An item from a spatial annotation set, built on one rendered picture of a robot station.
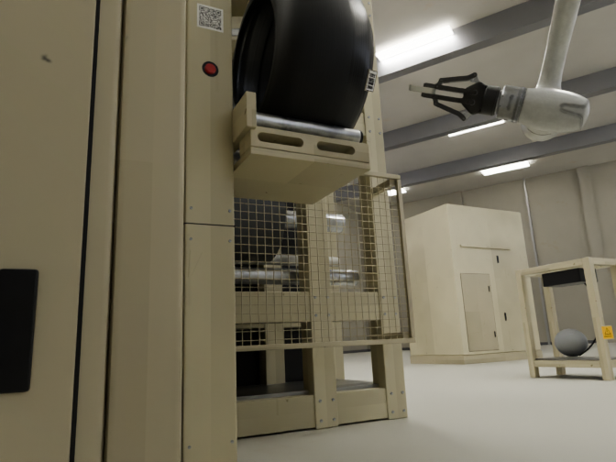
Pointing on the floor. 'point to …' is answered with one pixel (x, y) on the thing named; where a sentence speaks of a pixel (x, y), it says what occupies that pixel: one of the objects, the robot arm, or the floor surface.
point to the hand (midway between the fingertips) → (422, 90)
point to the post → (208, 246)
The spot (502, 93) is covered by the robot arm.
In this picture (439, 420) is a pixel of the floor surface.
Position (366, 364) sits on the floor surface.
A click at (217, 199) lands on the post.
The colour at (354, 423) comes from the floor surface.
